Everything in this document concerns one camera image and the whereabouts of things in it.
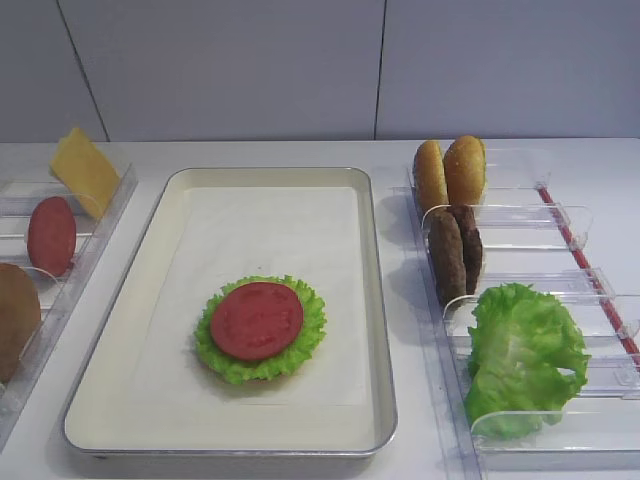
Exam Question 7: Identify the brown bun in left rack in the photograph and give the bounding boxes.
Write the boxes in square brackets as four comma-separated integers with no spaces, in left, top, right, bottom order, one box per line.
[0,263,41,383]

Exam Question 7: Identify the clear left ingredient rack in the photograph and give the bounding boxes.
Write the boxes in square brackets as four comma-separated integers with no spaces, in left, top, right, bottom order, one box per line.
[1,163,138,441]

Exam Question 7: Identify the red strip under rack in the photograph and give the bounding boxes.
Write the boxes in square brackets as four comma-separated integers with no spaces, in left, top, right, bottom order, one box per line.
[536,185,639,370]

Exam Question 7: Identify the lettuce leaf on tray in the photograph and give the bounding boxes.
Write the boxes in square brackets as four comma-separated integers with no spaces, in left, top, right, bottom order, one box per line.
[193,275,326,385]

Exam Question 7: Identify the red tomato slice in rack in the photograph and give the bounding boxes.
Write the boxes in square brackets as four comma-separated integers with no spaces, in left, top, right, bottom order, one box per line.
[27,196,76,277]

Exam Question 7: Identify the yellow cheese slice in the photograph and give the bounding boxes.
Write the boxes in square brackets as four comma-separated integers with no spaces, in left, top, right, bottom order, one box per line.
[50,127,120,220]

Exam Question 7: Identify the green lettuce leaf in rack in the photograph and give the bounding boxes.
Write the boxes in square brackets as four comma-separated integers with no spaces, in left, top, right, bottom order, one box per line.
[464,283,590,440]

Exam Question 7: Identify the clear ingredient rack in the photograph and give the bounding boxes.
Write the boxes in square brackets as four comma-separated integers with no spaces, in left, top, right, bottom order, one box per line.
[1,163,138,441]
[395,148,639,479]

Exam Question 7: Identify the right golden bun half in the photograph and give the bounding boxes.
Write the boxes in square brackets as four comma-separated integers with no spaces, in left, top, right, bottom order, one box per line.
[443,135,486,205]

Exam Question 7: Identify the white paper tray liner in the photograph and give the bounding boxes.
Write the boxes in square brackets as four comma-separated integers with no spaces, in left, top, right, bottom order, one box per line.
[133,187,369,406]

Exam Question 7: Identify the left golden bun half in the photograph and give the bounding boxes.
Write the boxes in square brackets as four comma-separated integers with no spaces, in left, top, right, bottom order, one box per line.
[413,140,449,212]

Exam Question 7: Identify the golden bun half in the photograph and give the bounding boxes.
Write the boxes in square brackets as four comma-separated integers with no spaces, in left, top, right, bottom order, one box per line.
[413,140,449,212]
[443,135,486,205]

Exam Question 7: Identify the tomato slice on tray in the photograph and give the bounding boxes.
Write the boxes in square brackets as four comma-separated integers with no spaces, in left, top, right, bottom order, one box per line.
[210,282,304,361]

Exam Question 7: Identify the clear right ingredient rack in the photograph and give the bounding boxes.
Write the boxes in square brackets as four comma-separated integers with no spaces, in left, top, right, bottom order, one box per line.
[395,148,639,479]

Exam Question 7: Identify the metal baking tray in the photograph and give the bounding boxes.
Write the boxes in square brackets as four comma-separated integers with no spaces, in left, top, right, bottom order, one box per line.
[63,167,397,457]

